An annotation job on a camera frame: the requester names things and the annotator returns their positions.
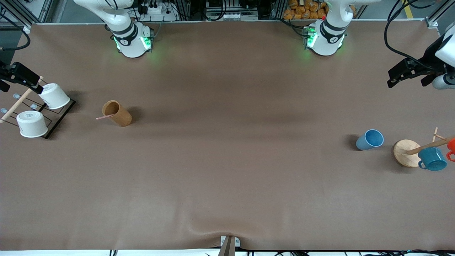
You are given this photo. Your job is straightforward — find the bag of orange bread rolls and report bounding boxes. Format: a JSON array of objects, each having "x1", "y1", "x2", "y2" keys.
[{"x1": 283, "y1": 0, "x2": 357, "y2": 20}]

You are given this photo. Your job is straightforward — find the teal ceramic mug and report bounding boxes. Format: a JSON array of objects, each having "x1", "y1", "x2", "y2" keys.
[{"x1": 418, "y1": 147, "x2": 448, "y2": 171}]

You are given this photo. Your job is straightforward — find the white paper cup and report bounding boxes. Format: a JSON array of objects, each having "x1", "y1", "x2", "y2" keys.
[
  {"x1": 38, "y1": 83, "x2": 71, "y2": 110},
  {"x1": 16, "y1": 111, "x2": 48, "y2": 138}
]

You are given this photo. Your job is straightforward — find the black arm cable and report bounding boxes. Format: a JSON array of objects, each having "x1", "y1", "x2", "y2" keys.
[
  {"x1": 0, "y1": 7, "x2": 31, "y2": 51},
  {"x1": 384, "y1": 0, "x2": 429, "y2": 69}
]

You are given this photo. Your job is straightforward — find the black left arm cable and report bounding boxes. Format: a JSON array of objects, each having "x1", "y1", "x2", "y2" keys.
[{"x1": 384, "y1": 0, "x2": 429, "y2": 69}]

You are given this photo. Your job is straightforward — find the brown cardboard cup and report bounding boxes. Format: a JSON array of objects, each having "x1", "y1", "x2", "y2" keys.
[{"x1": 102, "y1": 100, "x2": 132, "y2": 127}]

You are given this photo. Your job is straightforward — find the white power strip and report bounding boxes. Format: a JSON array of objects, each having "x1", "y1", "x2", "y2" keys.
[{"x1": 137, "y1": 3, "x2": 178, "y2": 22}]

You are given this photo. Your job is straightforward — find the black wire cup rack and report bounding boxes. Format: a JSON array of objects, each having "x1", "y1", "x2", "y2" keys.
[{"x1": 1, "y1": 93, "x2": 76, "y2": 139}]

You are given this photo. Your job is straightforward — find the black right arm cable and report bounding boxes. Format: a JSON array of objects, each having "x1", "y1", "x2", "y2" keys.
[{"x1": 0, "y1": 7, "x2": 31, "y2": 51}]

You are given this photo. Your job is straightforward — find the metal table clamp bracket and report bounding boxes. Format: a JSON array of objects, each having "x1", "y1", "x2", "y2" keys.
[{"x1": 218, "y1": 235, "x2": 241, "y2": 256}]

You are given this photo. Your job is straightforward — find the wooden rack rod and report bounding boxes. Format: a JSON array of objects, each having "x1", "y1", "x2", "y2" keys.
[{"x1": 0, "y1": 76, "x2": 44, "y2": 124}]

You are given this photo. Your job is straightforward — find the aluminium frame profile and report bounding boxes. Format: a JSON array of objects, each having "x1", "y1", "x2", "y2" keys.
[
  {"x1": 425, "y1": 0, "x2": 455, "y2": 29},
  {"x1": 0, "y1": 0, "x2": 54, "y2": 33}
]

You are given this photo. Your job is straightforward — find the light blue plastic cup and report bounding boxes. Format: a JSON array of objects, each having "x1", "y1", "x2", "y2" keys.
[{"x1": 356, "y1": 129, "x2": 384, "y2": 151}]

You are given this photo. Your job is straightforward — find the wooden mug tree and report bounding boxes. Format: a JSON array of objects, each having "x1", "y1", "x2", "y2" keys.
[{"x1": 393, "y1": 127, "x2": 455, "y2": 168}]

